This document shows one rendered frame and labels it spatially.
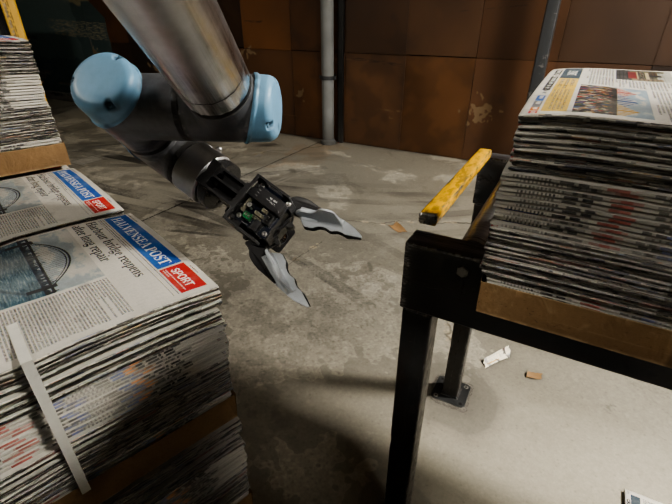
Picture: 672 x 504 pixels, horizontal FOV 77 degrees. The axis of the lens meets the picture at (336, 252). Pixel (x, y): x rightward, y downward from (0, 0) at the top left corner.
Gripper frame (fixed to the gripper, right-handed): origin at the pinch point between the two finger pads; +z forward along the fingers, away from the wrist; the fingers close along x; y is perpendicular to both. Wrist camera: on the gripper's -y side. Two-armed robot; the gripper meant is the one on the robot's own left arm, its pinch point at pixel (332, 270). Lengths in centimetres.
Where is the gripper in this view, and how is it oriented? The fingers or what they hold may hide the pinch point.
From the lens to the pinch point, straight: 56.9
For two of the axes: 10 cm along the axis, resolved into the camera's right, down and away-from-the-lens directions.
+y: -0.6, -2.2, -9.7
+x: 6.0, -7.9, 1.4
